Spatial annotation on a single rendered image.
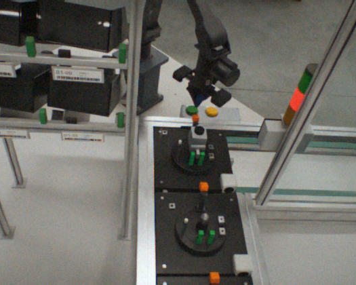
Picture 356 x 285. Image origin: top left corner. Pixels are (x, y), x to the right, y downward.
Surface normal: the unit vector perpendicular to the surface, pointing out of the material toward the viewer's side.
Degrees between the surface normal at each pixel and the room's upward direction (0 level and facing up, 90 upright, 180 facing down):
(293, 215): 90
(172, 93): 0
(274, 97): 0
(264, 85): 0
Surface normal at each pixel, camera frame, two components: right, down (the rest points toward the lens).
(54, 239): 0.13, -0.66
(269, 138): 0.05, 0.75
